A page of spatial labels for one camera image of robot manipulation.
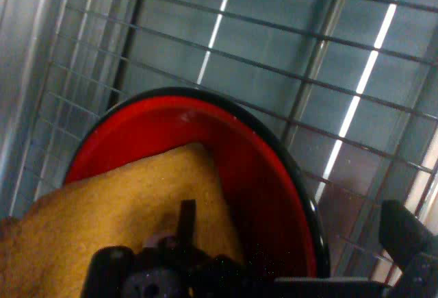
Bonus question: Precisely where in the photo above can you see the brown toast slice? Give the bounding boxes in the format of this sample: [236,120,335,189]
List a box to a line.
[0,142,246,298]

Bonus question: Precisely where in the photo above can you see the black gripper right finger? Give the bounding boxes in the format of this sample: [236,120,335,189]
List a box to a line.
[380,199,438,298]

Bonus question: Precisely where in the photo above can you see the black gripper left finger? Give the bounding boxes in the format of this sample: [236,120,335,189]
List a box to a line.
[81,199,274,298]

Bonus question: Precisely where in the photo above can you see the red bowl with black rim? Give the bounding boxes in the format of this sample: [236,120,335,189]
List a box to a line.
[64,86,331,279]

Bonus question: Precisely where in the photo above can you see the wire oven rack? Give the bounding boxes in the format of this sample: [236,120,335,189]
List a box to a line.
[20,0,438,287]

